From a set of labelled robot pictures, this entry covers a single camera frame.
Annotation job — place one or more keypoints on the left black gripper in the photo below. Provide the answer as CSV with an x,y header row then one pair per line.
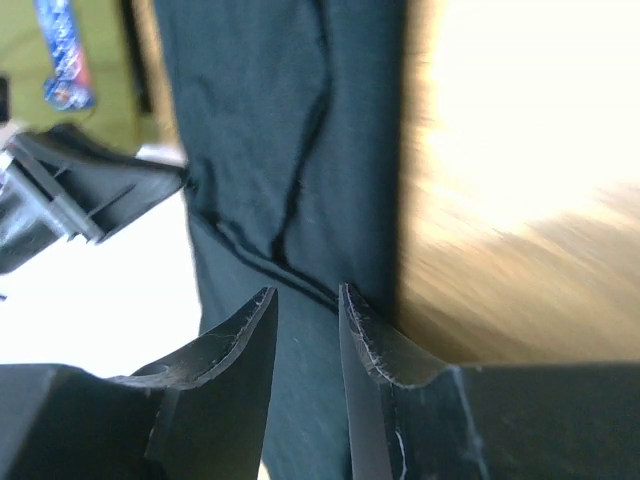
x,y
55,181

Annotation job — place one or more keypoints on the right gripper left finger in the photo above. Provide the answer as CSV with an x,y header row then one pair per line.
x,y
197,413

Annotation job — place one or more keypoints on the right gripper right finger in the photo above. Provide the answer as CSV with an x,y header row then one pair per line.
x,y
414,416

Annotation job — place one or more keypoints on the black t shirt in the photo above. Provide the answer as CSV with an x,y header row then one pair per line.
x,y
289,114

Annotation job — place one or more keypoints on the olive green plastic bin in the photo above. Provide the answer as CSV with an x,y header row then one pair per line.
x,y
75,61

